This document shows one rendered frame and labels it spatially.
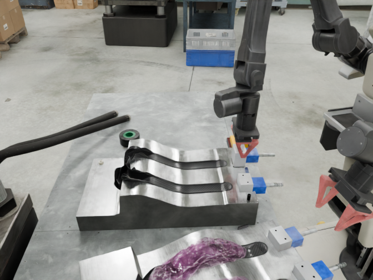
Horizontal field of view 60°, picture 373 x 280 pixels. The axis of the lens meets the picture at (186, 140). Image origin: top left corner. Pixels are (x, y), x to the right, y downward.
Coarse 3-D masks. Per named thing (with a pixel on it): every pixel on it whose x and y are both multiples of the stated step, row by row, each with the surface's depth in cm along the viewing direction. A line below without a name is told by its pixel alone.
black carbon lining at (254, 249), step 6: (246, 246) 81; (252, 246) 81; (258, 246) 81; (264, 246) 81; (246, 252) 80; (252, 252) 80; (258, 252) 80; (264, 252) 79; (150, 270) 73; (138, 276) 68; (144, 276) 71
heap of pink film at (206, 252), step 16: (208, 240) 74; (224, 240) 77; (176, 256) 72; (192, 256) 72; (208, 256) 71; (224, 256) 73; (240, 256) 76; (160, 272) 70; (176, 272) 70; (192, 272) 71
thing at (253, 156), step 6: (234, 144) 102; (234, 150) 99; (246, 150) 101; (252, 150) 101; (234, 156) 99; (252, 156) 99; (258, 156) 99; (264, 156) 101; (270, 156) 101; (234, 162) 100; (240, 162) 100; (246, 162) 100; (252, 162) 101
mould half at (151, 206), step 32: (96, 160) 109; (192, 160) 105; (224, 160) 104; (96, 192) 96; (128, 192) 85; (160, 192) 88; (224, 192) 92; (96, 224) 90; (128, 224) 91; (160, 224) 91; (192, 224) 92; (224, 224) 93
